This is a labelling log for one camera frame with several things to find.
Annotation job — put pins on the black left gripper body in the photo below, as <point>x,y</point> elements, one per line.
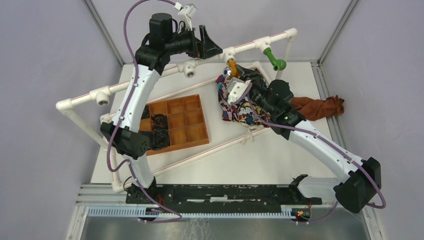
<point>184,43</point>

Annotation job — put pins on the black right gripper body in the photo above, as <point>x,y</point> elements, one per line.
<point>257,95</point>

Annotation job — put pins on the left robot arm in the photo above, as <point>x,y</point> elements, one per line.
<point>126,144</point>

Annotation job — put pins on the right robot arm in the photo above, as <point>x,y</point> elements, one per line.
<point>357,182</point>

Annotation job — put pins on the green plastic water faucet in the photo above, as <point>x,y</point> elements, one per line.
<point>278,64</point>

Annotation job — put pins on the brown cloth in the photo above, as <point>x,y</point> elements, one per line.
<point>316,109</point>

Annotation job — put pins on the comic print cloth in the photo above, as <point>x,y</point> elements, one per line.
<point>240,112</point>

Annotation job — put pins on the wooden compartment tray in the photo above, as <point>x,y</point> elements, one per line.
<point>186,122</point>

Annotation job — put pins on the dark patterned rolled cloth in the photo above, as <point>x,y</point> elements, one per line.
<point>158,139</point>

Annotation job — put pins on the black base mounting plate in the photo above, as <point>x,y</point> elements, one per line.
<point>221,199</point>

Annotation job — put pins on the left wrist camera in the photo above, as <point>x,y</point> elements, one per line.
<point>185,14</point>

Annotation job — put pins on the white slotted cable duct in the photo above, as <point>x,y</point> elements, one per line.
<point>147,212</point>

